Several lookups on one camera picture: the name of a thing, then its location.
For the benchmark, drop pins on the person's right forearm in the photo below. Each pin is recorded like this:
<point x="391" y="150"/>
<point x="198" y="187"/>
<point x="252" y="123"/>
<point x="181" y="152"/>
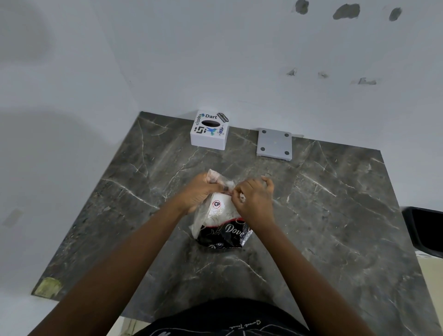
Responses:
<point x="304" y="277"/>

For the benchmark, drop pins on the white box with stickers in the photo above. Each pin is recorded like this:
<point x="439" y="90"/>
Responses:
<point x="210" y="130"/>

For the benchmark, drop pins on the yellow-green tape patch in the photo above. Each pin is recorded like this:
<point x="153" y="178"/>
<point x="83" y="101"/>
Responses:
<point x="48" y="287"/>

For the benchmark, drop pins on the person's black printed shirt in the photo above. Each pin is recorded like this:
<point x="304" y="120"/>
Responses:
<point x="225" y="320"/>

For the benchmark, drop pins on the grey square mounting plate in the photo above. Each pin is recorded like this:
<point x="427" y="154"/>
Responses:
<point x="274" y="143"/>

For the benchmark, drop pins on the person's left fingers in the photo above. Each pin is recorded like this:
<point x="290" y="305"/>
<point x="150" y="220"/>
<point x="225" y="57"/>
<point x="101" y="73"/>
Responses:
<point x="216" y="185"/>

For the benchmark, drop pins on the person's right hand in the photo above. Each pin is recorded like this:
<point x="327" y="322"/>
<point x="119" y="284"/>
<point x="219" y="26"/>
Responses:
<point x="252" y="200"/>

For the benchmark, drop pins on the person's right thumb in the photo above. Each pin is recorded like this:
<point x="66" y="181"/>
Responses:
<point x="237" y="195"/>

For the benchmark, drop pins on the clear plastic bag with black print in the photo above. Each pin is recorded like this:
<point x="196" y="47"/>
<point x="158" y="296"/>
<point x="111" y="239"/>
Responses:
<point x="221" y="221"/>

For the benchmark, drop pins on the person's left forearm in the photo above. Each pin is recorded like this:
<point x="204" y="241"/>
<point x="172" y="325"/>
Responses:
<point x="117" y="270"/>

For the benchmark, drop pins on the black chair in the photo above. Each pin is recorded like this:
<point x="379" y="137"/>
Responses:
<point x="424" y="230"/>

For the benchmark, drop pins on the person's left hand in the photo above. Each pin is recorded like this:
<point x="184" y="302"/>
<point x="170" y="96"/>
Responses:
<point x="195" y="194"/>

